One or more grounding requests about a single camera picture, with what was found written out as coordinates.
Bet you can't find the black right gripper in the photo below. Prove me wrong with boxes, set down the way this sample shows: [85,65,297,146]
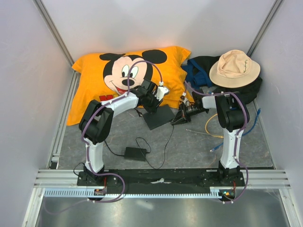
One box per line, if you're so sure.
[171,103,207,126]

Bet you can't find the black network switch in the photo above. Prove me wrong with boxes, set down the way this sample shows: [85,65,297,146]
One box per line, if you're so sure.
[143,105,175,130]

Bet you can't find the grey ethernet cable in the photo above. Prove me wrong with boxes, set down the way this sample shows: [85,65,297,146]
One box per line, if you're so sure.
[186,129,209,136]

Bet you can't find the yellow ethernet cable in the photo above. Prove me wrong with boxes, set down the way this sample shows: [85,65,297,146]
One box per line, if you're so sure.
[205,113,224,139]

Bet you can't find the black power cord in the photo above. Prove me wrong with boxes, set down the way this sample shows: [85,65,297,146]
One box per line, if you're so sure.
[103,124,175,170]

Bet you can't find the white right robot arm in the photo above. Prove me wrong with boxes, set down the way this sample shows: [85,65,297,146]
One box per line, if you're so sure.
[171,92,250,186]

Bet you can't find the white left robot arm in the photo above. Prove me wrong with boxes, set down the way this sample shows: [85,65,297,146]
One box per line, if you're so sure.
[79,80,174,186]

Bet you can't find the blue and black garment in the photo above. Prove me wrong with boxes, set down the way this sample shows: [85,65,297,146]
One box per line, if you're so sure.
[181,56,263,104]

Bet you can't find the black power adapter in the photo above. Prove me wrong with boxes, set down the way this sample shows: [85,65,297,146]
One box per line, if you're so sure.
[124,147,147,161]

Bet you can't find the orange Mickey Mouse pillow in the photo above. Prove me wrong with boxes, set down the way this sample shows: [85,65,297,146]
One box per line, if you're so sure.
[67,46,191,126]

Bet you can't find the beige bucket hat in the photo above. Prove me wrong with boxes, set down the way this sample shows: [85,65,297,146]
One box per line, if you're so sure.
[209,50,260,88]

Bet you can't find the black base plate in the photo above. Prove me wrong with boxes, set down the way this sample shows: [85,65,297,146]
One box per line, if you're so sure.
[77,168,245,193]

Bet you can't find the grey slotted cable duct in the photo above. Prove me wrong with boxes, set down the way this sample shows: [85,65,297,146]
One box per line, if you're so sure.
[44,188,222,199]

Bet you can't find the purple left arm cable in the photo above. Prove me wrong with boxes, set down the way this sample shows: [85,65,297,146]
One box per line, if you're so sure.
[42,60,164,215]

